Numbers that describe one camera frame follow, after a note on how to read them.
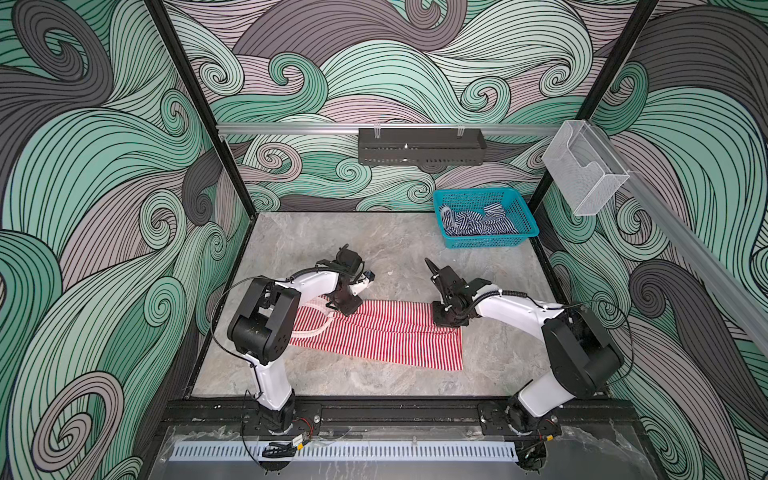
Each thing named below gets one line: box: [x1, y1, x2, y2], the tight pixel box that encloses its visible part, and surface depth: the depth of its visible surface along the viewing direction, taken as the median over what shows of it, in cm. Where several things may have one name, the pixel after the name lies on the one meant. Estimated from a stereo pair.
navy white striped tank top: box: [440, 203, 520, 236], surface depth 117 cm
